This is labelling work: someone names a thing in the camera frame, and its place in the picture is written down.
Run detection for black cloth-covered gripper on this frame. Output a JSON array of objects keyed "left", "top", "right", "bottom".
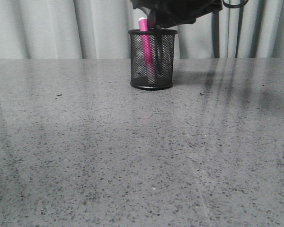
[{"left": 131, "top": 0, "right": 222, "bottom": 29}]

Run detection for pink marker pen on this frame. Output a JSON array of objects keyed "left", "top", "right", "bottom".
[{"left": 139, "top": 17, "right": 155, "bottom": 85}]

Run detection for grey orange scissors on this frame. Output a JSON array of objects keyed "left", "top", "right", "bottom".
[{"left": 140, "top": 7, "right": 157, "bottom": 29}]

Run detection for black mesh pen cup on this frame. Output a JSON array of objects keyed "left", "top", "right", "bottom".
[{"left": 128, "top": 29, "right": 178, "bottom": 90}]

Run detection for grey curtain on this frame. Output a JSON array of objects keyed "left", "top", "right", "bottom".
[{"left": 0, "top": 0, "right": 284, "bottom": 59}]

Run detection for black cable loop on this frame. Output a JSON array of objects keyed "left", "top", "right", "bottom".
[{"left": 222, "top": 0, "right": 249, "bottom": 9}]

